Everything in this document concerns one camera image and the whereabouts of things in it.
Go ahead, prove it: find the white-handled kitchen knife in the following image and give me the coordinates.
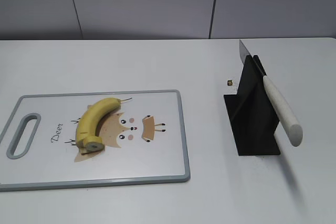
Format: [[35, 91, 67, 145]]
[[238, 39, 303, 147]]

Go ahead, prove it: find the yellow banana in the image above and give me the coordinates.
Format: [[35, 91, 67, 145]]
[[75, 98, 132, 152]]

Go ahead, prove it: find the white grey-rimmed cutting board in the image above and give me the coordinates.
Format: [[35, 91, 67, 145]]
[[1, 90, 190, 191]]

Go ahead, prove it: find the black knife stand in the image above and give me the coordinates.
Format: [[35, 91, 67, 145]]
[[224, 55, 280, 156]]

